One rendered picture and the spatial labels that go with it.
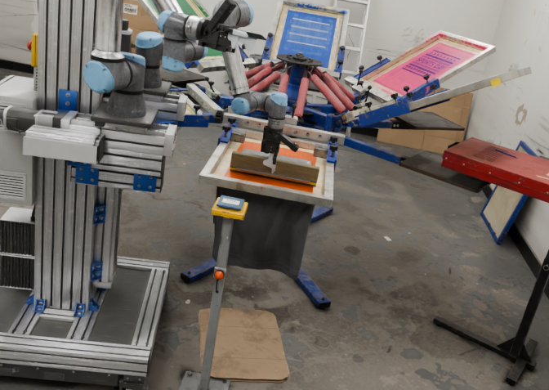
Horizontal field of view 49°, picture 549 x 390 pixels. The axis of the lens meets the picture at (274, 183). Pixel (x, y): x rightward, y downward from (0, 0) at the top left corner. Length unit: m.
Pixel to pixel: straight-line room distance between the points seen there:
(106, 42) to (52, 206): 0.88
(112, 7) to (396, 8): 5.27
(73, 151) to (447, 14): 5.54
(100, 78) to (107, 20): 0.20
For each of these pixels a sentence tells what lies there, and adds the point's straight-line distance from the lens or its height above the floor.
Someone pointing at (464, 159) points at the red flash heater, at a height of 1.09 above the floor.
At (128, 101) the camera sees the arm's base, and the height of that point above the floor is 1.32.
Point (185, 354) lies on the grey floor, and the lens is 3.15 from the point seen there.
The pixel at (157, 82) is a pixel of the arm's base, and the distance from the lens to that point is 2.85.
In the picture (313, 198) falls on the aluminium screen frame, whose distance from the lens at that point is 2.58.
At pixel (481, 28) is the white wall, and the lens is 7.33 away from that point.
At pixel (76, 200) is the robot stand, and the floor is 0.79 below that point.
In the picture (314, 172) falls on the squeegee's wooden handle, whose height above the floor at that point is 1.03.
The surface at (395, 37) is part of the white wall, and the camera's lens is 7.20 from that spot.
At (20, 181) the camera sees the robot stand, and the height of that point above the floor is 0.87.
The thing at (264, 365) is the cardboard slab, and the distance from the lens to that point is 3.13.
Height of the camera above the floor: 1.95
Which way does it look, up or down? 21 degrees down
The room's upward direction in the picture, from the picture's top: 10 degrees clockwise
